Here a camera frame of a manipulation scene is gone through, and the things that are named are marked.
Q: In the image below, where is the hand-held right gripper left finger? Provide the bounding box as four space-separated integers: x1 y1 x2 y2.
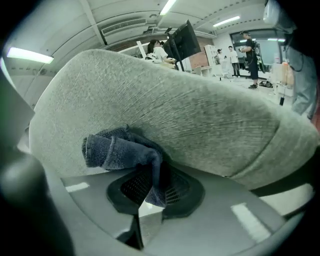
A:
61 167 154 251

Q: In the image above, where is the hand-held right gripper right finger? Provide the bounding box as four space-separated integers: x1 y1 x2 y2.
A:
139 162 286 256

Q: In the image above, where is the dark blue cloth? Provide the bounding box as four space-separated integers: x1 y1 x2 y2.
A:
81 126 167 208

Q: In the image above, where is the grey armchair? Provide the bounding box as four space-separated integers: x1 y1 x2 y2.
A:
28 49 320 199

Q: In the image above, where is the round wooden table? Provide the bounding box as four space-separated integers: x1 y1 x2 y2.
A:
160 61 180 70

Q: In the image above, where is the ceiling tube light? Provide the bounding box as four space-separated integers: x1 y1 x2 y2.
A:
6 46 55 65
159 0 177 16
212 15 241 28

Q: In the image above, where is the pink padded jacket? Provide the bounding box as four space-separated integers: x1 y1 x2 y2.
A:
279 61 296 89

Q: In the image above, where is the white cubby shelf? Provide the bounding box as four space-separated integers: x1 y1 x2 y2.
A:
203 44 219 66

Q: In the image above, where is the white ceiling air conditioner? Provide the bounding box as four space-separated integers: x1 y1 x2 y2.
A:
99 17 148 36

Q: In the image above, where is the black monitor on stand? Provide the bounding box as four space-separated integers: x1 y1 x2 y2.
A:
163 19 202 72

